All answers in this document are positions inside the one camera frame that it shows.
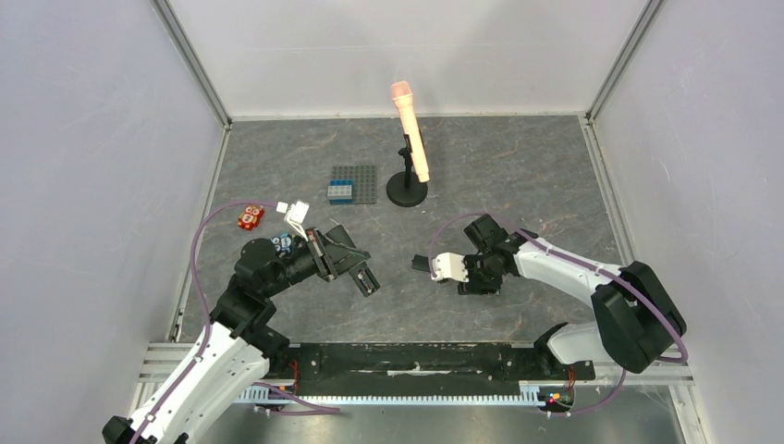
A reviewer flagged white slotted cable duct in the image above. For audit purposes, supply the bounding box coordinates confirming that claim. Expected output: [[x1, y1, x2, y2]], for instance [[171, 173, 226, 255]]
[[234, 385, 548, 408]]

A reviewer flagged blue grey toy brick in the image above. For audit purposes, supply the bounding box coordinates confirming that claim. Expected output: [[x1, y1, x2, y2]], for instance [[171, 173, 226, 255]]
[[326, 179, 354, 205]]

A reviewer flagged black microphone stand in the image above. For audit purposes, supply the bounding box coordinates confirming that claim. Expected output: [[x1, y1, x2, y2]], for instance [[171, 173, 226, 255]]
[[386, 134, 428, 207]]

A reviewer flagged red owl toy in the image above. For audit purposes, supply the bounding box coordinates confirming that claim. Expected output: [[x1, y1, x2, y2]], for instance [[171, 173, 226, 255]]
[[238, 204, 264, 231]]

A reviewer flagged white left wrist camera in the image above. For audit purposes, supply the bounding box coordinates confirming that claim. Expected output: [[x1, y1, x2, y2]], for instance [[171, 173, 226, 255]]
[[276, 200, 310, 240]]

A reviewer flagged pink toy microphone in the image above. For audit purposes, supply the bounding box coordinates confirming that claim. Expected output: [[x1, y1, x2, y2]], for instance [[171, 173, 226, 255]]
[[390, 80, 430, 183]]

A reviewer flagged black battery cover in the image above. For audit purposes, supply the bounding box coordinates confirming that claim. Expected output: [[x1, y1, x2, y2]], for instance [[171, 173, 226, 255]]
[[410, 254, 432, 274]]

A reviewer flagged grey brick baseplate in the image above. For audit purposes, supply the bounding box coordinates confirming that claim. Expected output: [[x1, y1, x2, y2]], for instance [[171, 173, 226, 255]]
[[328, 165, 377, 204]]

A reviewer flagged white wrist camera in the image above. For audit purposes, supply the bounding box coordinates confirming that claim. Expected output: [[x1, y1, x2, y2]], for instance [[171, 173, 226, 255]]
[[276, 200, 310, 240], [431, 253, 469, 283]]

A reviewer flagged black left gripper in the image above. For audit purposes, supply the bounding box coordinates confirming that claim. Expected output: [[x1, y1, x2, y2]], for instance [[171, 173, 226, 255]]
[[263, 227, 371, 297]]

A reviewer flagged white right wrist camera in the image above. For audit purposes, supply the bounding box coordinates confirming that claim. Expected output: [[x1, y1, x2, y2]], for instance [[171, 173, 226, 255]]
[[431, 253, 469, 283]]

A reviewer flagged black mounting base plate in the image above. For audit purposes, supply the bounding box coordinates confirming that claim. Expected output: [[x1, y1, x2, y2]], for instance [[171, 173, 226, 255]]
[[266, 342, 595, 397]]

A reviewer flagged blue black toy figure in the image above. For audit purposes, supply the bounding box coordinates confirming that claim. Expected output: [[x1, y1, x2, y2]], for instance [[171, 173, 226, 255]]
[[270, 233, 293, 256]]

